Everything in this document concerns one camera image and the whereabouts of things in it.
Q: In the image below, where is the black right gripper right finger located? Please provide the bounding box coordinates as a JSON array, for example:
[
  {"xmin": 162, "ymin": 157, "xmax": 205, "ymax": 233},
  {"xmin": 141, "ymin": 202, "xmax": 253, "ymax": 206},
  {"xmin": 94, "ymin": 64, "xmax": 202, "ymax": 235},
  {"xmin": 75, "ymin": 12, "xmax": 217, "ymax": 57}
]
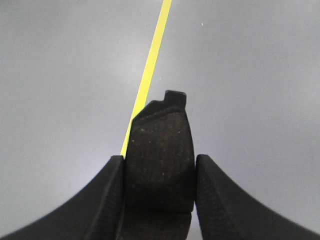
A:
[{"xmin": 195, "ymin": 154, "xmax": 320, "ymax": 240}]

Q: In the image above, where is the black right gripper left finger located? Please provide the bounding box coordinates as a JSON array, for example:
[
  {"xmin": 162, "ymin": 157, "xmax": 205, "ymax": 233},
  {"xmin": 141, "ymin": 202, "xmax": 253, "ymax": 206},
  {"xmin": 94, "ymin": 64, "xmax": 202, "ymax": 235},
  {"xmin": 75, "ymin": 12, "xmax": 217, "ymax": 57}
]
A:
[{"xmin": 3, "ymin": 155, "xmax": 124, "ymax": 240}]

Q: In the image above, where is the dark brake pad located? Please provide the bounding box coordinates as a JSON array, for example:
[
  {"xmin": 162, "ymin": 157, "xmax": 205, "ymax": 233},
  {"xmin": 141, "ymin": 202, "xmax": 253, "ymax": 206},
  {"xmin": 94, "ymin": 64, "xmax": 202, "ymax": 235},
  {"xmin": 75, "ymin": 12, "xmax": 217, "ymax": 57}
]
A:
[{"xmin": 117, "ymin": 90, "xmax": 196, "ymax": 240}]

